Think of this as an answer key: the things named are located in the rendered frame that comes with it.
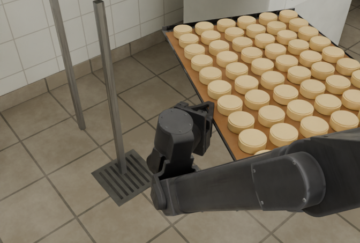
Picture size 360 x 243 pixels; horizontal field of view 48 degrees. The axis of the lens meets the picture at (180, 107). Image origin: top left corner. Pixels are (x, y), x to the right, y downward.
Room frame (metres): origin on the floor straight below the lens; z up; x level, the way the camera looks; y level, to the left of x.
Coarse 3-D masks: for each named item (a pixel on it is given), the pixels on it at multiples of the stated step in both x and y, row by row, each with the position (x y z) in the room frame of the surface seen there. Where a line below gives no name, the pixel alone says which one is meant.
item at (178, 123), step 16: (176, 112) 0.48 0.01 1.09; (160, 128) 0.45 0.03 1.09; (176, 128) 0.45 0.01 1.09; (160, 144) 0.44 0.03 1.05; (176, 144) 0.42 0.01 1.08; (192, 144) 0.43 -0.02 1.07; (176, 160) 0.42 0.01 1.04; (192, 160) 0.43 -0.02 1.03; (160, 176) 0.42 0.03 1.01; (160, 192) 0.38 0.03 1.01; (160, 208) 0.37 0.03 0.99
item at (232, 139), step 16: (192, 32) 0.95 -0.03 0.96; (176, 48) 0.86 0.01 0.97; (208, 48) 0.86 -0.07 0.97; (192, 80) 0.71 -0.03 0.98; (224, 80) 0.71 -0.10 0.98; (288, 80) 0.70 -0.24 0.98; (320, 80) 0.70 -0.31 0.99; (208, 96) 0.65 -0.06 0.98; (240, 96) 0.65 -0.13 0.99; (272, 96) 0.65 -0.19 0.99; (336, 96) 0.64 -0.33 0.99; (256, 112) 0.59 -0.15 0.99; (352, 112) 0.59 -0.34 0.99; (224, 128) 0.54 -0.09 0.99; (256, 128) 0.54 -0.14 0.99; (272, 144) 0.50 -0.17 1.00
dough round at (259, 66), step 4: (256, 60) 0.76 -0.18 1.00; (260, 60) 0.76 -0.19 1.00; (264, 60) 0.76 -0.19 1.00; (268, 60) 0.76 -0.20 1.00; (252, 64) 0.75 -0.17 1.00; (256, 64) 0.74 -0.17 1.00; (260, 64) 0.74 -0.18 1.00; (264, 64) 0.74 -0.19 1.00; (268, 64) 0.74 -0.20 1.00; (272, 64) 0.74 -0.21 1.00; (252, 68) 0.74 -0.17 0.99; (256, 68) 0.73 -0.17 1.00; (260, 68) 0.73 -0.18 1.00; (264, 68) 0.73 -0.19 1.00; (268, 68) 0.73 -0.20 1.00; (272, 68) 0.73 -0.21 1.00; (256, 72) 0.73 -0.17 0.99; (260, 72) 0.73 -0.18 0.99
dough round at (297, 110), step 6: (294, 102) 0.60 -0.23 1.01; (300, 102) 0.60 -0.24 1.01; (306, 102) 0.60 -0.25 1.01; (288, 108) 0.58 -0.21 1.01; (294, 108) 0.58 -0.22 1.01; (300, 108) 0.58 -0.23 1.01; (306, 108) 0.58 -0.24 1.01; (312, 108) 0.58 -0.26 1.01; (288, 114) 0.58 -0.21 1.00; (294, 114) 0.57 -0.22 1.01; (300, 114) 0.56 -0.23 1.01; (306, 114) 0.56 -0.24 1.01; (312, 114) 0.57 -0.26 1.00; (300, 120) 0.56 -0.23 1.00
